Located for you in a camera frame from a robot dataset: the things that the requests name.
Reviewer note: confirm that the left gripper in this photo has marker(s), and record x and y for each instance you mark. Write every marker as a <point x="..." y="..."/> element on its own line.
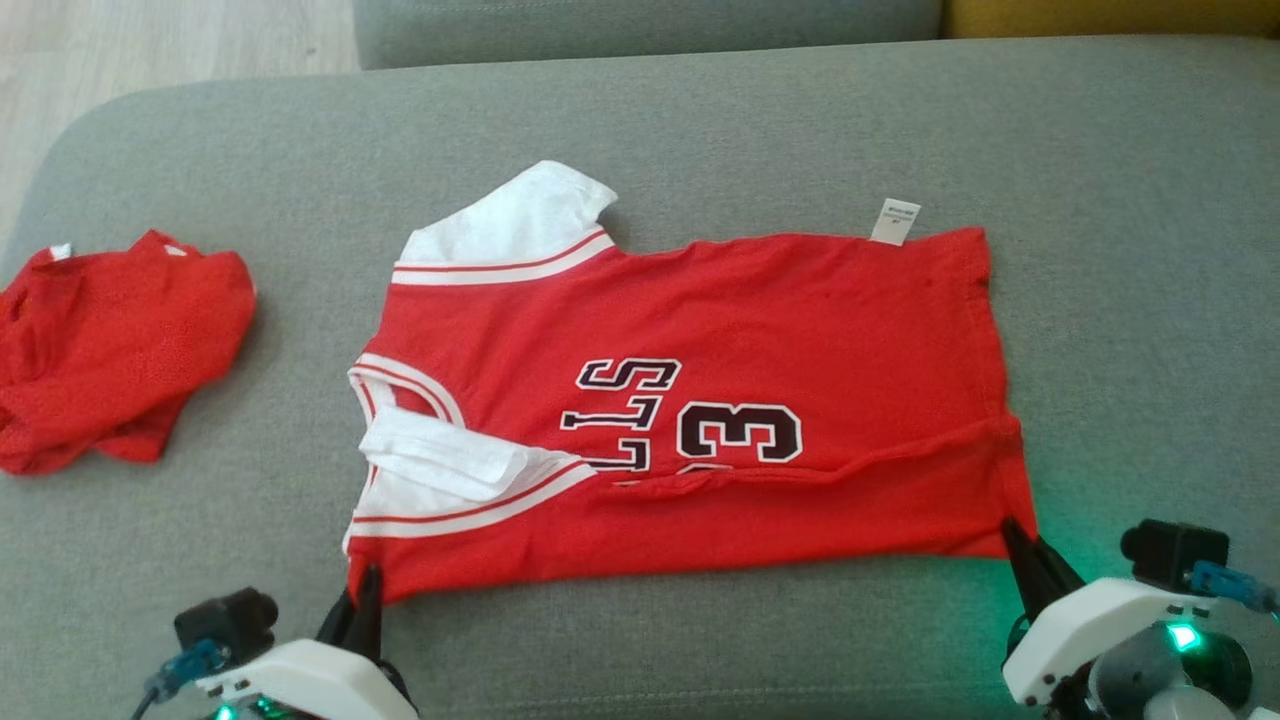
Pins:
<point x="310" y="685"/>

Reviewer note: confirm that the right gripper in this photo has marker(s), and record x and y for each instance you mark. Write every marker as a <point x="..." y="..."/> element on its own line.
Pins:
<point x="1070" y="640"/>

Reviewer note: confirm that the red mesh shorts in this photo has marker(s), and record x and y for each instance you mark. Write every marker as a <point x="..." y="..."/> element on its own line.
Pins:
<point x="110" y="350"/>

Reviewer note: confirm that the red jersey with white sleeves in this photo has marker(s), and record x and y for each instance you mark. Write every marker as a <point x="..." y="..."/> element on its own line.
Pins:
<point x="750" y="320"/>

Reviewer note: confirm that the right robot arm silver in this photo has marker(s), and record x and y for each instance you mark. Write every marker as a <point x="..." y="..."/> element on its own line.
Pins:
<point x="1135" y="675"/>

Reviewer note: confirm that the yellow sofa backrest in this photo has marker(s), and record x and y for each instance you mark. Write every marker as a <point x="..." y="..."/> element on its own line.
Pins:
<point x="1110" y="15"/>

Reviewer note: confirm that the large grey sofa chaise seat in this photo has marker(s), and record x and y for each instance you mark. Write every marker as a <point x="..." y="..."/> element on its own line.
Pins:
<point x="700" y="120"/>

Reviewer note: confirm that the grey sofa seat cushion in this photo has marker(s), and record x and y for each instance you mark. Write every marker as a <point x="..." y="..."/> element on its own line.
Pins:
<point x="650" y="25"/>

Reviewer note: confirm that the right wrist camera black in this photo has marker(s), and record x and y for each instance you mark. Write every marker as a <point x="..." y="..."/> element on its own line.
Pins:
<point x="1170" y="550"/>

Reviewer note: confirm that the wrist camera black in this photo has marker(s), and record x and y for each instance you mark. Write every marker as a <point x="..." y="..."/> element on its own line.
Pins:
<point x="225" y="620"/>
<point x="1170" y="550"/>

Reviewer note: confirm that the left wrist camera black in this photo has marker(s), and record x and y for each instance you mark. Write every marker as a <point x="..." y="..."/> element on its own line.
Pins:
<point x="225" y="620"/>

